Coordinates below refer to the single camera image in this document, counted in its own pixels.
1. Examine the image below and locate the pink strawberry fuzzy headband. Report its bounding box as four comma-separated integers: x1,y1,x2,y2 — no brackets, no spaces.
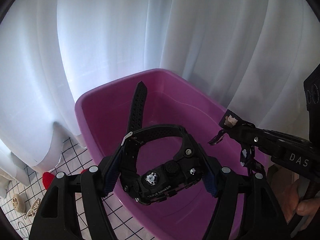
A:
42,169,87,190

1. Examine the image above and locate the white curtain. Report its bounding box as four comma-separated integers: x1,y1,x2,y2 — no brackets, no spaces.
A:
1,0,319,184

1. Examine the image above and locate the white checkered bed sheet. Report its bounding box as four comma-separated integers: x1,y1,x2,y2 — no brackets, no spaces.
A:
1,138,156,239

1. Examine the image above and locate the beige smiley plush clip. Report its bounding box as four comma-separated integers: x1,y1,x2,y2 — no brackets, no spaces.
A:
11,193,26,214

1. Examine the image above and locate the purple plastic bin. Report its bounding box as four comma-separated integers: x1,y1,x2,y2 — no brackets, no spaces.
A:
74,68,272,240

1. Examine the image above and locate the pearl gold hair claw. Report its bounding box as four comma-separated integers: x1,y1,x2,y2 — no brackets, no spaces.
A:
24,198,41,219

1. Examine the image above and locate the person's right hand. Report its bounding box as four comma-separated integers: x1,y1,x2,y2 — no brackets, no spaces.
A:
281,179,319,230

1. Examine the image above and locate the black digital wrist watch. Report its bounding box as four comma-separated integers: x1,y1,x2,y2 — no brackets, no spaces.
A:
120,82,205,205

